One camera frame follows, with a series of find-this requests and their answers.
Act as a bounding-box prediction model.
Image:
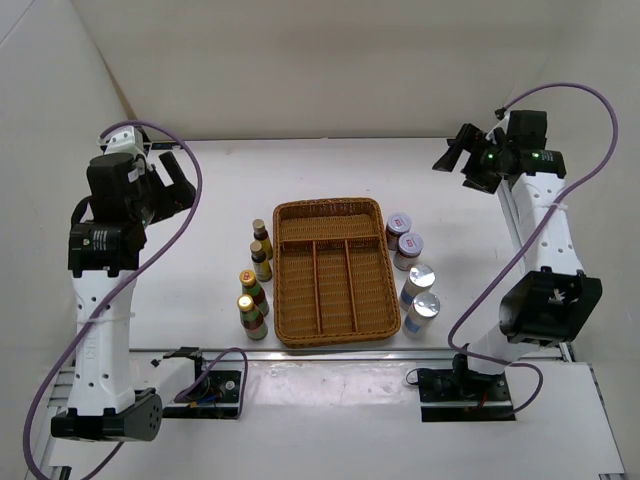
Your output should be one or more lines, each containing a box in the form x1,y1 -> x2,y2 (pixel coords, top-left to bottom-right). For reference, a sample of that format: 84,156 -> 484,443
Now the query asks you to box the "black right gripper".
431,124 -> 510,195

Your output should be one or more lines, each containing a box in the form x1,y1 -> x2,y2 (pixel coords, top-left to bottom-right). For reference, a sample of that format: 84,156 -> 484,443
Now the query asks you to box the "small brown bottle beige cap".
252,219 -> 273,260

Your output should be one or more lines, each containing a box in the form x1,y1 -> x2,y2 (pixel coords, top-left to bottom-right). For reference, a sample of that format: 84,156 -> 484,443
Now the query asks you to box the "spice jar purple lid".
393,232 -> 424,271
385,212 -> 412,251

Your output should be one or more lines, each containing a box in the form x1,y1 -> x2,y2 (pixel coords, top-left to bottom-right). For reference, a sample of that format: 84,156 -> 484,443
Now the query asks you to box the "sauce bottle yellow cap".
239,269 -> 269,316
237,294 -> 268,340

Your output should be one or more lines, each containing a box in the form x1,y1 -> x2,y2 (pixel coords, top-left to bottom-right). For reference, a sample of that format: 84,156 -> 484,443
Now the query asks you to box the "white canister silver lid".
399,264 -> 436,311
402,292 -> 441,338

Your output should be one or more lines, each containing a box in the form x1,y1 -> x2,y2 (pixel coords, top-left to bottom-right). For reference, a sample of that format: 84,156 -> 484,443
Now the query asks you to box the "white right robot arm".
433,110 -> 602,400

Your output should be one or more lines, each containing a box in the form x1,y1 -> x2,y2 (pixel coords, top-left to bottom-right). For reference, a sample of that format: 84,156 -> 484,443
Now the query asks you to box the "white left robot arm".
51,152 -> 196,442

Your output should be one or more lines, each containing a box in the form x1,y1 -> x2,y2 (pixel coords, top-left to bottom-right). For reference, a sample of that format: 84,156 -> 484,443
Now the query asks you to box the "brown wicker divided tray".
273,197 -> 400,348

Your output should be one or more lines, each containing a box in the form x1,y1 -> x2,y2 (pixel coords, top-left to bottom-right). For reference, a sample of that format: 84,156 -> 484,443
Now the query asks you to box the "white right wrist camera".
485,108 -> 510,150

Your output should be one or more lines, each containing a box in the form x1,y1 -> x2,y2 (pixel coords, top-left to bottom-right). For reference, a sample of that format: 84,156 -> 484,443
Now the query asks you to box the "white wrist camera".
485,108 -> 510,150
100,126 -> 151,158

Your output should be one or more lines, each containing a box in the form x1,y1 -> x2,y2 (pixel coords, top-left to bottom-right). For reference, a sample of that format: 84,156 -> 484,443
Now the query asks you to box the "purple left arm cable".
22,121 -> 249,478

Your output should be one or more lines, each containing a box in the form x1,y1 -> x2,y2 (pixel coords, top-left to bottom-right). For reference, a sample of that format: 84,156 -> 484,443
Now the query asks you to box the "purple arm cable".
22,121 -> 249,478
448,82 -> 619,414

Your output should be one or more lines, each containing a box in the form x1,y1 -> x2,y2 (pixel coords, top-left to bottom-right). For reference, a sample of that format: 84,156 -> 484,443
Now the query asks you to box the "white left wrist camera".
100,126 -> 151,158

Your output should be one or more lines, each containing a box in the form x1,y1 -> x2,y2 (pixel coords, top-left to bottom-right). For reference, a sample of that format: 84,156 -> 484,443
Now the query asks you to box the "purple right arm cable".
448,82 -> 619,414

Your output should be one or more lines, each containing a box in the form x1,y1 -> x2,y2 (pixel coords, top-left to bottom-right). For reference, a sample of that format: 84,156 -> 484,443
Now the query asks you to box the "aluminium front rail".
42,347 -> 576,366

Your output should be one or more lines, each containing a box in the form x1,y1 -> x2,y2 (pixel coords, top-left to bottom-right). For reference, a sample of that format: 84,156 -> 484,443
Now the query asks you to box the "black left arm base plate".
163,370 -> 243,420

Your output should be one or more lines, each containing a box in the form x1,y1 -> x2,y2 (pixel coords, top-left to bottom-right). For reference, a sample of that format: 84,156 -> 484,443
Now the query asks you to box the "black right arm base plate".
405,368 -> 516,423

